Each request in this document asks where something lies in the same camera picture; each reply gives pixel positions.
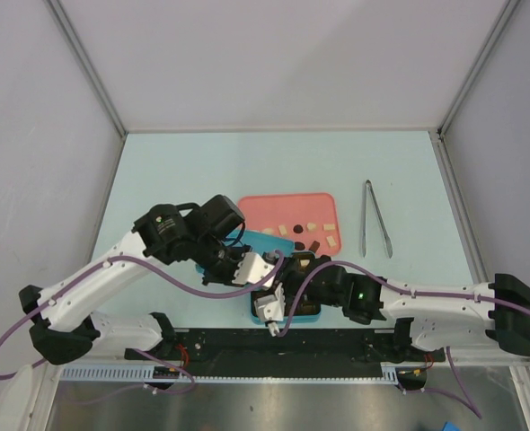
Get metal tongs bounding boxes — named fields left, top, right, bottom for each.
left=360, top=180, right=393, bottom=259

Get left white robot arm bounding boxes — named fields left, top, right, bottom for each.
left=19, top=195, right=249, bottom=365

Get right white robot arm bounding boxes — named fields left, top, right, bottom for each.
left=274, top=256, right=530, bottom=360

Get white cable duct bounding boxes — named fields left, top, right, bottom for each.
left=60, top=363, right=398, bottom=385

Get pink tray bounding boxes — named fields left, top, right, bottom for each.
left=237, top=192, right=342, bottom=257

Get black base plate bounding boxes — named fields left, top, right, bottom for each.
left=148, top=329, right=445, bottom=373

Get teal box lid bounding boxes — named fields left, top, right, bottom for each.
left=195, top=228, right=296, bottom=275

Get teal chocolate box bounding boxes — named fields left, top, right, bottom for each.
left=250, top=251, right=323, bottom=325

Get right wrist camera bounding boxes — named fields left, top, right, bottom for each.
left=253, top=285, right=286, bottom=337

